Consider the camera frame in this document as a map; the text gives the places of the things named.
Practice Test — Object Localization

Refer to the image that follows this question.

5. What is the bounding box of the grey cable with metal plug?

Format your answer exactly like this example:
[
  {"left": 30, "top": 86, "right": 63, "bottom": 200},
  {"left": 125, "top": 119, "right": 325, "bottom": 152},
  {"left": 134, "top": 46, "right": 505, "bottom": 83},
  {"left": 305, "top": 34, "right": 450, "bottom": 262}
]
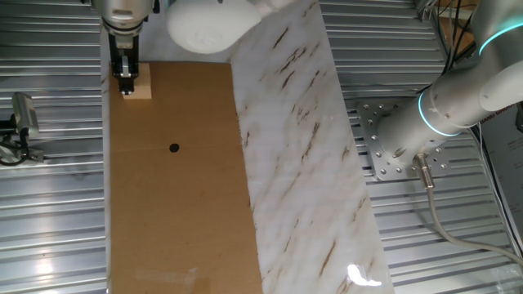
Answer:
[{"left": 412, "top": 154, "right": 523, "bottom": 266}]

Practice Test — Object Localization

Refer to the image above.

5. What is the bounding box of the white marble pattern board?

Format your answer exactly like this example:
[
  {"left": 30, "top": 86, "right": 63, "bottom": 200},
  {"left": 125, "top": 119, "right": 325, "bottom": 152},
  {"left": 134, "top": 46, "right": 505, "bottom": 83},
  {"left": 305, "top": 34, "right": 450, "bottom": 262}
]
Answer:
[{"left": 99, "top": 0, "right": 396, "bottom": 294}]

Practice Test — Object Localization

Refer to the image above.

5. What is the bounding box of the brown cardboard sheet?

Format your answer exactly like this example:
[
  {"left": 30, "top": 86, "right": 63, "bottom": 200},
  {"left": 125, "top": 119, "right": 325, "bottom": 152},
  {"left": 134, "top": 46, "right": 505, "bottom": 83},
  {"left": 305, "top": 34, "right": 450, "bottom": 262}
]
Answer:
[{"left": 109, "top": 60, "right": 264, "bottom": 294}]

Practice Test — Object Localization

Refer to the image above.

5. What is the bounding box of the silver side camera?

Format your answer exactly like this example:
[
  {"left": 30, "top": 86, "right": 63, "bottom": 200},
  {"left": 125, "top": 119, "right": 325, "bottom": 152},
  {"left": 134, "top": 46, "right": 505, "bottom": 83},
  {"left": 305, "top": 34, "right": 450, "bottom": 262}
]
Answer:
[{"left": 11, "top": 91, "right": 41, "bottom": 140}]

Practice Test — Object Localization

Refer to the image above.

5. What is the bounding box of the black side camera cable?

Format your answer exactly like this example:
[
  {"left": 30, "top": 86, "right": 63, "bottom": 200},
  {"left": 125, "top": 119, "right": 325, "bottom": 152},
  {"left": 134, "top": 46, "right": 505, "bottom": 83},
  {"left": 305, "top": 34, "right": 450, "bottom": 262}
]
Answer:
[{"left": 0, "top": 114, "right": 32, "bottom": 167}]

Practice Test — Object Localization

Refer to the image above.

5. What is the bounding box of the small wooden block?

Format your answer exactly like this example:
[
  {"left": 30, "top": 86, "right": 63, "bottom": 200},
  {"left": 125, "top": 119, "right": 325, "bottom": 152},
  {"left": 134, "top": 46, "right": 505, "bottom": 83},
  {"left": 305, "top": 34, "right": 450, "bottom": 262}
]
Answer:
[{"left": 123, "top": 62, "right": 153, "bottom": 100}]

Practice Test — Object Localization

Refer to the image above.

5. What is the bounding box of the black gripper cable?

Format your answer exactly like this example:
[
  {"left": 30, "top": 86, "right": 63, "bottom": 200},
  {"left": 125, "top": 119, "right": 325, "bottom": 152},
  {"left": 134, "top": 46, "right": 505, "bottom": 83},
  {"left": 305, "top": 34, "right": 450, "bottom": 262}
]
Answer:
[{"left": 418, "top": 0, "right": 475, "bottom": 95}]

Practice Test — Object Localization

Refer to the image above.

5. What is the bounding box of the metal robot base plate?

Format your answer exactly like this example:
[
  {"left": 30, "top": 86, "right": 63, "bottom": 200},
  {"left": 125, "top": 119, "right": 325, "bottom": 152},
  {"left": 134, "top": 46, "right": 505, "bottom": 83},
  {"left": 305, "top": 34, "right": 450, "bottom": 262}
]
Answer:
[{"left": 355, "top": 100, "right": 453, "bottom": 181}]

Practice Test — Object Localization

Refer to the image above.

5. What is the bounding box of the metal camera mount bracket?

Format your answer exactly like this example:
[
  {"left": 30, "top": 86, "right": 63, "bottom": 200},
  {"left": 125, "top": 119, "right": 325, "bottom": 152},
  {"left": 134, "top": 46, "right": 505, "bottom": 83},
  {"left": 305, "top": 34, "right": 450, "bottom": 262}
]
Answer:
[{"left": 0, "top": 142, "right": 45, "bottom": 164}]

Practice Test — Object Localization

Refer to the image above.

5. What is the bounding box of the clear tape strip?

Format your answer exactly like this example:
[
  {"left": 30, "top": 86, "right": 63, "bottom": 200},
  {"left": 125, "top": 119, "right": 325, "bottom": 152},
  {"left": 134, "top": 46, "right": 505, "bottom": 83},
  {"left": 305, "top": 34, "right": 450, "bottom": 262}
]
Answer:
[{"left": 134, "top": 267, "right": 199, "bottom": 287}]

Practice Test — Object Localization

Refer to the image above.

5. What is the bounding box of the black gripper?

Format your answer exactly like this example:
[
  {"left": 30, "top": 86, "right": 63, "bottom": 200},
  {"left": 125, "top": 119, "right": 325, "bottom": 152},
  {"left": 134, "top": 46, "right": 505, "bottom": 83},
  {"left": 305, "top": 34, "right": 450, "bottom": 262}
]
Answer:
[{"left": 108, "top": 32, "right": 141, "bottom": 97}]

